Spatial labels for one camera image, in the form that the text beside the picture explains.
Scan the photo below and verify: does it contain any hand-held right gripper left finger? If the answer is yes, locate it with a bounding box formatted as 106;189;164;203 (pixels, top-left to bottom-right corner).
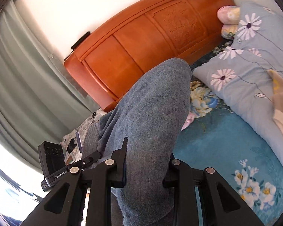
20;137;129;226

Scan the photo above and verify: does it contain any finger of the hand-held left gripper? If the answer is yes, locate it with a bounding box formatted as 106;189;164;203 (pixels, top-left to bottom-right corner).
80;151;101;170

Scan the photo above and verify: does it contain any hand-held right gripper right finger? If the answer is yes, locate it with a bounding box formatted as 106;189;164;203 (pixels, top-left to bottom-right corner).
163;154;266;226

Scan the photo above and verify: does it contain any grey sweatshirt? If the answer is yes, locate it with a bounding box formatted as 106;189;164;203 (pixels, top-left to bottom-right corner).
97;58;192;226

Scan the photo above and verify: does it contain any black white patterned cloth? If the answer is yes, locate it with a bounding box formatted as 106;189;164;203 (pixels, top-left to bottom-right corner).
60;109;106;160

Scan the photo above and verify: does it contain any pink folded garment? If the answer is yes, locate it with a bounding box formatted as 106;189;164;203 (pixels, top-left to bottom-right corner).
180;112;195;131

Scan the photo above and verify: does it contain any bright window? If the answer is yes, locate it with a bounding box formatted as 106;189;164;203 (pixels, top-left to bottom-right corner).
0;132;43;222

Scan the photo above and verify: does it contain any grey-green curtain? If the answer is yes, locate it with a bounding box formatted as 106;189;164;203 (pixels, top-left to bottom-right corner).
0;0;99;170

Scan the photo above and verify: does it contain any blue-grey daisy print quilt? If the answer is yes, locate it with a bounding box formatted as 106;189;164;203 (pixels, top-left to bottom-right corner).
193;0;283;150

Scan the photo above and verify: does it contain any beige knitted sweater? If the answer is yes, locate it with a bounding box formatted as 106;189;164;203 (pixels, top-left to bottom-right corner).
266;69;283;150

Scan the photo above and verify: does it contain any carved wooden headboard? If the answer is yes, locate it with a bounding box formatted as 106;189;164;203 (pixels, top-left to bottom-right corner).
64;0;237;112

